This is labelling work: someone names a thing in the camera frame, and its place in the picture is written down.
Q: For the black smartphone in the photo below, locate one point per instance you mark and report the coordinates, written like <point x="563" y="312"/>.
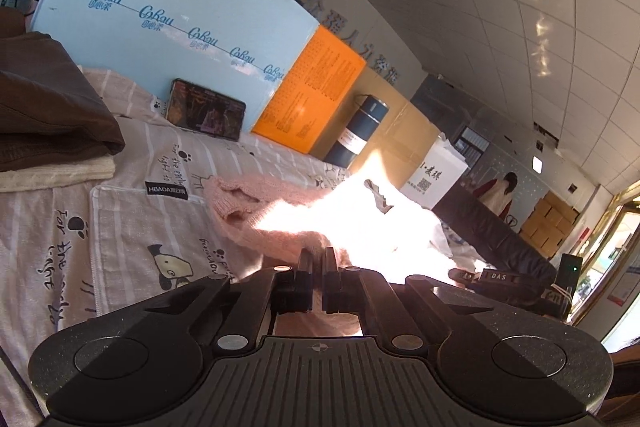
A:
<point x="205" y="109"/>

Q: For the cream folded garment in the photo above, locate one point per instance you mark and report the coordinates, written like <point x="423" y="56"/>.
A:
<point x="50" y="177"/>

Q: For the dark blue thermos bottle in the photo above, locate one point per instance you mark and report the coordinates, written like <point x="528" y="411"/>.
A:
<point x="357" y="132"/>

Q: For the brown folded garment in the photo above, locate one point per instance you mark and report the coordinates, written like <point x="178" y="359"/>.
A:
<point x="50" y="107"/>

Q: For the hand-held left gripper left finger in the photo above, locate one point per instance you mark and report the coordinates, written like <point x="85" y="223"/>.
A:
<point x="306" y="282"/>

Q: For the striped cloth with black label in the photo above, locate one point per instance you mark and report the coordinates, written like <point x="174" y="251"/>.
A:
<point x="130" y="227"/>

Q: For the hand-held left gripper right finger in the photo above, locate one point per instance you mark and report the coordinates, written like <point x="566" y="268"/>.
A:
<point x="330" y="282"/>

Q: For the white paper bag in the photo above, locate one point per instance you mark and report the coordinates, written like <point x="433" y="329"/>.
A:
<point x="435" y="177"/>

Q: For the stack of cardboard boxes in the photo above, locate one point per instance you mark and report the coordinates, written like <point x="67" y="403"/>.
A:
<point x="550" y="217"/>

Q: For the golden framed glass door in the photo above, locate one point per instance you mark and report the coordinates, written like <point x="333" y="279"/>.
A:
<point x="620" y="202"/>

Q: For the large brown cardboard box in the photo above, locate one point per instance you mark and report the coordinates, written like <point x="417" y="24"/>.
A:
<point x="400" y="127"/>

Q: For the striped cartoon dog bedsheet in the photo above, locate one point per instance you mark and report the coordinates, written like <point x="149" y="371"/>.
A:
<point x="45" y="247"/>

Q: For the orange cardboard box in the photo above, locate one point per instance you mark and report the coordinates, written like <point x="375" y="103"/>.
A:
<point x="310" y="97"/>

